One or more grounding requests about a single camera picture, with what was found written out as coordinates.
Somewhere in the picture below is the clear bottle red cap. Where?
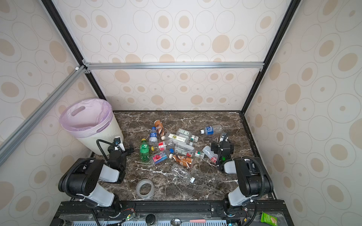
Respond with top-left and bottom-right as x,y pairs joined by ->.
202,146 -> 218,164

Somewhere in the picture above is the clear bottle blue label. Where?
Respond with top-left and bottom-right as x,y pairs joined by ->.
200,125 -> 222,135

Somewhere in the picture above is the clear bottle green label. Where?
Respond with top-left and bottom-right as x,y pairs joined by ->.
176,128 -> 199,142

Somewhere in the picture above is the frosted bottle kiwi label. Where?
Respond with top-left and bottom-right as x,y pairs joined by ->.
166,132 -> 190,144

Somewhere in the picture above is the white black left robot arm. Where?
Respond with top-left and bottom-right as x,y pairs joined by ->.
58,137 -> 134,209

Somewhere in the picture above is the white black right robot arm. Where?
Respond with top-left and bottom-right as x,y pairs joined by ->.
211,140 -> 273,209

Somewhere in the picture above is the white plastic waste bin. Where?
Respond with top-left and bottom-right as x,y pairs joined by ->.
74,113 -> 123,155

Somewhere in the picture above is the pink bin liner bag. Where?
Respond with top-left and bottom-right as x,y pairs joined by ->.
59,98 -> 114,138

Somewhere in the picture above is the clear bottle green cap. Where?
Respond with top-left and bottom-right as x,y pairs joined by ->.
173,146 -> 205,159

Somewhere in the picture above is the green plastic soda bottle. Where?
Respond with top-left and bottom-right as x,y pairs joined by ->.
140,139 -> 150,163

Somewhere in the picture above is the brown Nescafe bottle front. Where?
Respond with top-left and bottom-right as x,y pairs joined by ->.
169,153 -> 193,169

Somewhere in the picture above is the blue label water bottle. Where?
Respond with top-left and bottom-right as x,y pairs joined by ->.
149,127 -> 158,146

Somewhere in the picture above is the clear tape roll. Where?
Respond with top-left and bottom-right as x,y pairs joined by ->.
136,179 -> 155,199

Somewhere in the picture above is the clear flat bottle middle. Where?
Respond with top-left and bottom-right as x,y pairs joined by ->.
175,142 -> 195,152

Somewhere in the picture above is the crushed bottle pink label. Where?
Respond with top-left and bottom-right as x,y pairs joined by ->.
150,151 -> 170,165

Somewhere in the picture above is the clear bottle red label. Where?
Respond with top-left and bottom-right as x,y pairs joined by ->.
151,141 -> 175,152

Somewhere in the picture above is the crushed clear bottle white cap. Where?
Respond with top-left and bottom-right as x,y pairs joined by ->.
171,164 -> 195,184

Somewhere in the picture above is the black round knob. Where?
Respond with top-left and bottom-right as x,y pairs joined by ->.
145,214 -> 156,226

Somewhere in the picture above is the green snack packet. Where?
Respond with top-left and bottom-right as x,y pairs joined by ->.
260,212 -> 278,226

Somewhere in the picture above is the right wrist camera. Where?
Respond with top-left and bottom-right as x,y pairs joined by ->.
219,132 -> 228,142

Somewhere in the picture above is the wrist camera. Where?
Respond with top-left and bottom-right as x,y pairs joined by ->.
219,132 -> 228,142
113,136 -> 125,153

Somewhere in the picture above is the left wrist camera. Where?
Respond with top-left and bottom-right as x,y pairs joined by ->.
113,136 -> 125,153

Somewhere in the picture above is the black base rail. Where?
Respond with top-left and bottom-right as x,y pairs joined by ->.
50,200 -> 294,226

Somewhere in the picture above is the metal spoon red handle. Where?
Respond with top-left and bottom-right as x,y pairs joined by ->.
170,218 -> 206,226

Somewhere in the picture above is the aluminium frame bar back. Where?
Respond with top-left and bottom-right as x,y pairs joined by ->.
85,62 -> 264,70

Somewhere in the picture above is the aluminium frame bar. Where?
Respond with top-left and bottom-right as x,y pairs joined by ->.
85,62 -> 264,70
1,66 -> 86,165

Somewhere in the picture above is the aluminium frame bar left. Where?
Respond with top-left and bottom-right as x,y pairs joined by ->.
1,66 -> 86,165

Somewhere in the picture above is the black frame post left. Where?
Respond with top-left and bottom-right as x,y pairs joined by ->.
40,0 -> 106,100

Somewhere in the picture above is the black frame post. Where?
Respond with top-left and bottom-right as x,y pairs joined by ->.
241,0 -> 301,115
40,0 -> 106,100

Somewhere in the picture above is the black frame post right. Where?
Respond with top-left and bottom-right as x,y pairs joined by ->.
241,0 -> 301,115

